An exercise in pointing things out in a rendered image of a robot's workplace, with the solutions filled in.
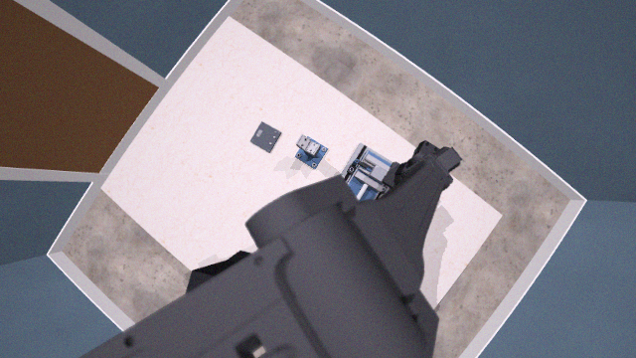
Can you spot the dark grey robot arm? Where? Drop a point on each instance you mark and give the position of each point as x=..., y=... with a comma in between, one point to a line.
x=317, y=290

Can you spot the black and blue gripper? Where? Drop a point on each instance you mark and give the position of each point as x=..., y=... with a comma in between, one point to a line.
x=391, y=179

